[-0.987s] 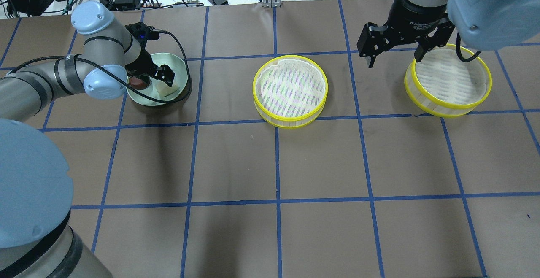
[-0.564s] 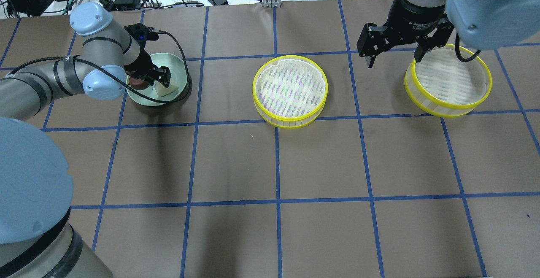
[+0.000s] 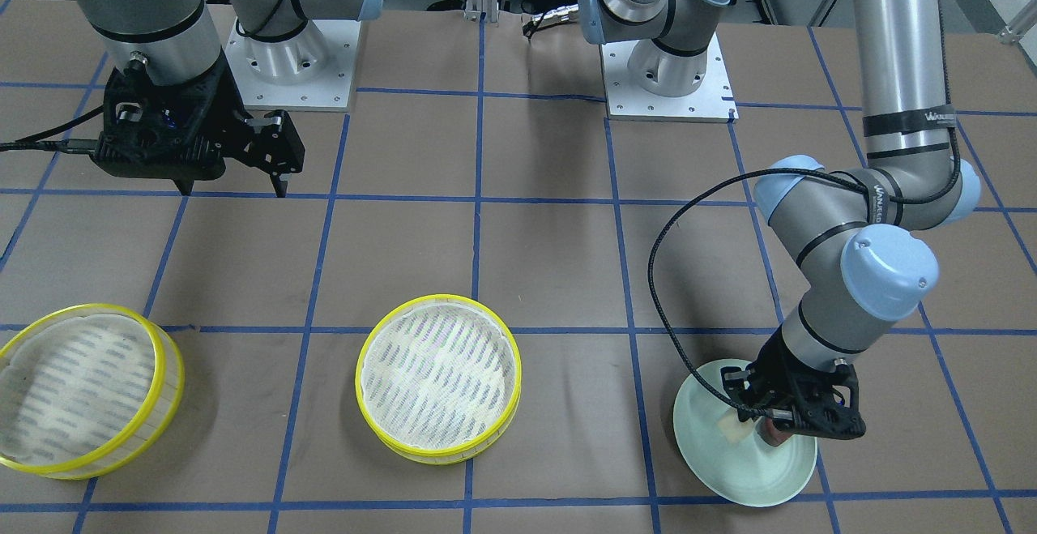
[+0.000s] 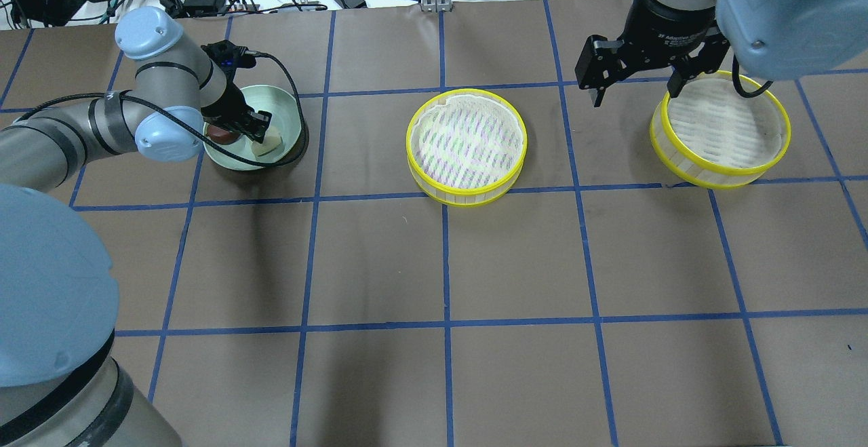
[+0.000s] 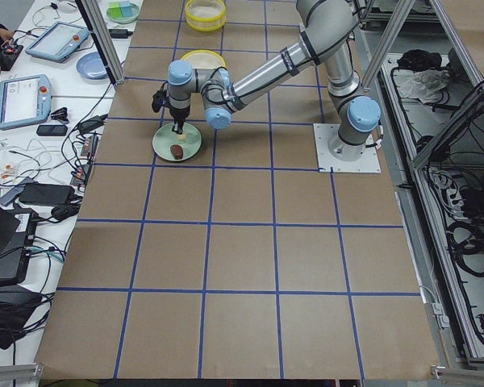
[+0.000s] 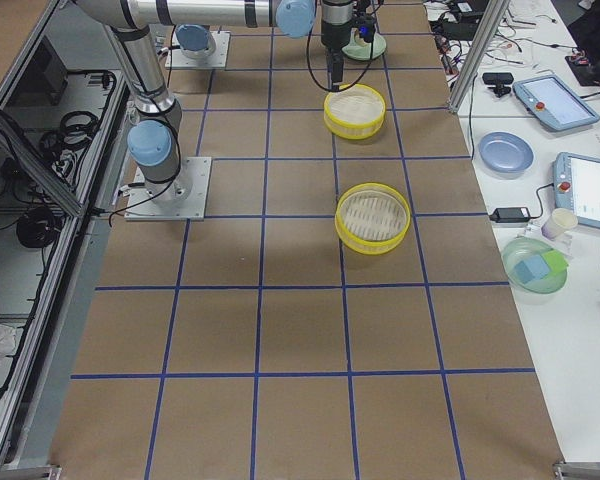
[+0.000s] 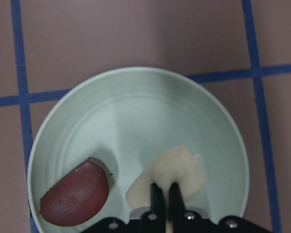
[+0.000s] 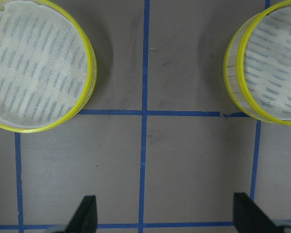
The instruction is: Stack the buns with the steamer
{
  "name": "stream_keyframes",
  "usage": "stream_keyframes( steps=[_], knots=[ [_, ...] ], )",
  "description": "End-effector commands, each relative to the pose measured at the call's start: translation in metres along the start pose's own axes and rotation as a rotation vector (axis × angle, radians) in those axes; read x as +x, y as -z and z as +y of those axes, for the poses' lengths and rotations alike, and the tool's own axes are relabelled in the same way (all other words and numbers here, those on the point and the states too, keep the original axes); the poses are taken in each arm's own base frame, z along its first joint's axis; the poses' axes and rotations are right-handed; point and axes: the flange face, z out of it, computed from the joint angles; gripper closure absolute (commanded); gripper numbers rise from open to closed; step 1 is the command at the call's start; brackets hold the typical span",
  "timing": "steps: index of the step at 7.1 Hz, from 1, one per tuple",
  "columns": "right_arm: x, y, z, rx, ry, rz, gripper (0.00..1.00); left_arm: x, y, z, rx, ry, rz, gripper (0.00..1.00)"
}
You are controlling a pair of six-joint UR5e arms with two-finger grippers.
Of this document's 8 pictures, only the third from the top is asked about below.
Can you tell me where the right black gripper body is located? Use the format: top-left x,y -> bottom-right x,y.
203,53 -> 252,164

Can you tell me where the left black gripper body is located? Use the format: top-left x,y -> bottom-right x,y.
745,327 -> 815,425

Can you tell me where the dark red bun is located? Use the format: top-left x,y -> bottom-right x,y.
756,418 -> 792,448

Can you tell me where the side yellow bamboo steamer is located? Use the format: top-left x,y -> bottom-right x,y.
1,304 -> 186,480

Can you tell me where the white steamed bun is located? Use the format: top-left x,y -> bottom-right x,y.
721,417 -> 755,444

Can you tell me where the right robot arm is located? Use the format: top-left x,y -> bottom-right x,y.
63,0 -> 384,198

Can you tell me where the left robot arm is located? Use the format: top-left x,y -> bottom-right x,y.
578,0 -> 980,439

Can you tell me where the centre yellow bamboo steamer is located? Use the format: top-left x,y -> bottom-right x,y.
353,294 -> 523,465

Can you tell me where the light green plate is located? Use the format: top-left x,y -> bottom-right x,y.
672,376 -> 819,507

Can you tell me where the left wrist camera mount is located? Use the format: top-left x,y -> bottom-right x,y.
773,358 -> 866,439

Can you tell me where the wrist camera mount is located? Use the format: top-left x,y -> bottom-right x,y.
88,71 -> 226,181
773,358 -> 866,439

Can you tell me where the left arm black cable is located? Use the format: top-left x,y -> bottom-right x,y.
647,105 -> 963,423

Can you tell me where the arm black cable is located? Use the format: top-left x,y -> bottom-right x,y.
647,105 -> 963,423
0,105 -> 106,154

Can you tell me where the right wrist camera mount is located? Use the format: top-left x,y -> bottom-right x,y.
88,71 -> 226,181

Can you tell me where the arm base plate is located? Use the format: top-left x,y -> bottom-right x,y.
600,35 -> 740,123
224,20 -> 364,113

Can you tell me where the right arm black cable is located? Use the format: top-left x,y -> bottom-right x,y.
0,105 -> 106,154

